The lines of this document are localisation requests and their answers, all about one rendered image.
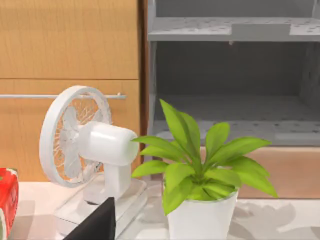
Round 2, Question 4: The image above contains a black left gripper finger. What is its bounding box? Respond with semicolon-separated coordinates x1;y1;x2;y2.
62;196;116;240

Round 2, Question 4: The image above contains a white table fan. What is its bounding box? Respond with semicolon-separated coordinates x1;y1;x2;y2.
39;85;148;238

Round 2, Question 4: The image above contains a red and white can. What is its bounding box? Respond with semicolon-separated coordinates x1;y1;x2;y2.
0;167;20;240

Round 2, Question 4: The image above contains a green plant in white pot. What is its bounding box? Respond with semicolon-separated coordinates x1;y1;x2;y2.
130;98;279;240

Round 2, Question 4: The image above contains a wooden cupboard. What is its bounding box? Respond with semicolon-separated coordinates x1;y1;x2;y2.
0;0;151;183

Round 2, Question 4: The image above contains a pale wooden drawer front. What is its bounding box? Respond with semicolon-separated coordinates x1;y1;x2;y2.
150;145;320;200

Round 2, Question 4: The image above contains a grey pierced drawer inside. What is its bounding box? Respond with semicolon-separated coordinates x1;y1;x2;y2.
146;0;320;148

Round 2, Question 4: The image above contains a long metal handle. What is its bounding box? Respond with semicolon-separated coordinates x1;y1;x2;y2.
0;92;127;101

